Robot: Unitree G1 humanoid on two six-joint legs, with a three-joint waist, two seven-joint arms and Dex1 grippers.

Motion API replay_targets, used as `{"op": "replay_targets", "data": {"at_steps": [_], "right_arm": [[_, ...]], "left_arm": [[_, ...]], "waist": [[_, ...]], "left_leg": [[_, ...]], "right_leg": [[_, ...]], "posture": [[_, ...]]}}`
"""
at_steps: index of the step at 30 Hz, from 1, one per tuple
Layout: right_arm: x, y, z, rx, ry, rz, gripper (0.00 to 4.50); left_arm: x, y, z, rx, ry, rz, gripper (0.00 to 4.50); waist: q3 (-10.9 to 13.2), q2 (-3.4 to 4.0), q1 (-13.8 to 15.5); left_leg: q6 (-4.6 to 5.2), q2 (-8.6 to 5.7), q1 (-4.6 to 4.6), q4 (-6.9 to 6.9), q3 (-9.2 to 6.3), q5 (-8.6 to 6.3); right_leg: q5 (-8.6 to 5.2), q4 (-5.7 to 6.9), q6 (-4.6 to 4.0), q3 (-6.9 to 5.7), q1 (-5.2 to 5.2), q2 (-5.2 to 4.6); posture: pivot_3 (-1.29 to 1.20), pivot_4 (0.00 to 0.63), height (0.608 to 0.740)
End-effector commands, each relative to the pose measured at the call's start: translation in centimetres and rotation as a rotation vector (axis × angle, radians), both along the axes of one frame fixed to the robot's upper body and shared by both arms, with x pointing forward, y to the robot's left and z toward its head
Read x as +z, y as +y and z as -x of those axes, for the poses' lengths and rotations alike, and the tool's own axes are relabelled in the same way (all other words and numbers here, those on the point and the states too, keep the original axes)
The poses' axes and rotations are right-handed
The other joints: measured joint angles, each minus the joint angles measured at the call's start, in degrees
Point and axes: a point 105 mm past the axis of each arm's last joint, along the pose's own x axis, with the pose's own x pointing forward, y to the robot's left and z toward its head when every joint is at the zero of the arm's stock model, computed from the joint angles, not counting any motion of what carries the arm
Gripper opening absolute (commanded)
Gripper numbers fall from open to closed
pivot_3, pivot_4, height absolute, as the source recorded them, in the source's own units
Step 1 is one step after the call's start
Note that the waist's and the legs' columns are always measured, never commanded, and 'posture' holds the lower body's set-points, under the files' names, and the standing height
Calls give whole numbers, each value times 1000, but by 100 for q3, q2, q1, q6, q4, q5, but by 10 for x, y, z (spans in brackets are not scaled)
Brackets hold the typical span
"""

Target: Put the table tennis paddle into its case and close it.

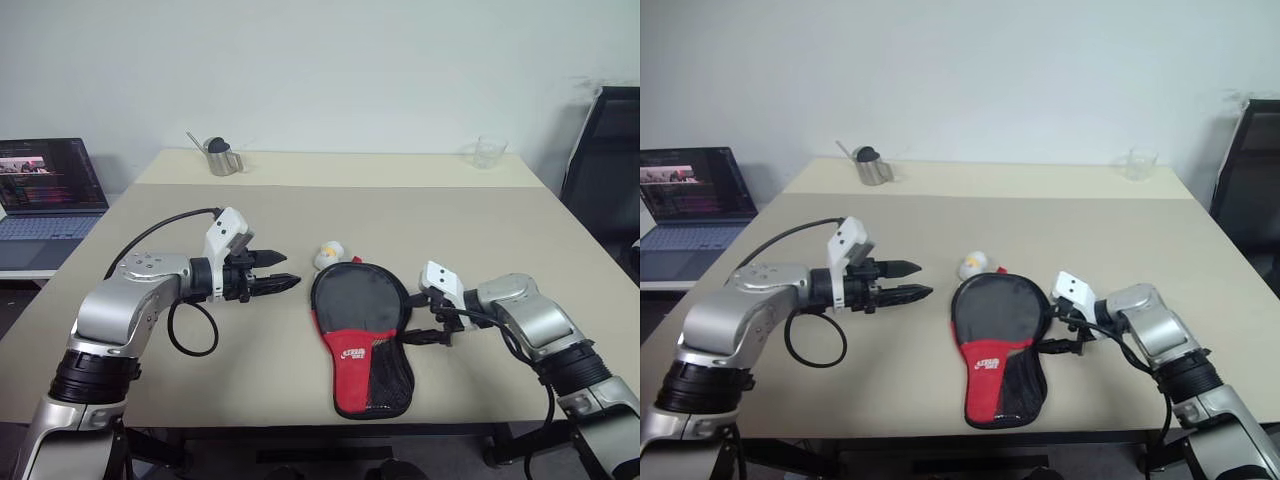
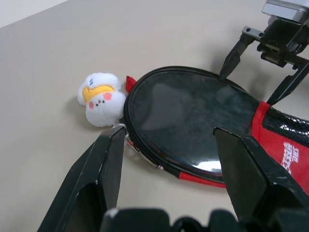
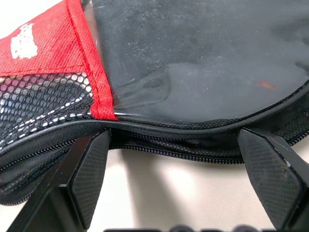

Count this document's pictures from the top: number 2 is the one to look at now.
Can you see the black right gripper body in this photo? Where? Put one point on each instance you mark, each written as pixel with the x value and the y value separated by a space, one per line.
pixel 282 41

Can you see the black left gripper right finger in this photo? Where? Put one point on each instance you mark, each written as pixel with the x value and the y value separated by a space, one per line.
pixel 260 176

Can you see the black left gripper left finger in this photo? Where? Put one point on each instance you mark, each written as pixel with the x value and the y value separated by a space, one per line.
pixel 89 183

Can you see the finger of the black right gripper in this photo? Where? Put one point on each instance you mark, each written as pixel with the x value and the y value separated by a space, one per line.
pixel 233 60
pixel 289 84

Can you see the black and red paddle case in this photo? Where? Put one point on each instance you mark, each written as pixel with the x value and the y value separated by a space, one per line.
pixel 272 135

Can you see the dark round pad red-edged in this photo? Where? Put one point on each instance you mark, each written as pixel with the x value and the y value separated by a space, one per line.
pixel 190 120

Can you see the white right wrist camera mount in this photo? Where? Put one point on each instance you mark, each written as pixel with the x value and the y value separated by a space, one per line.
pixel 285 12

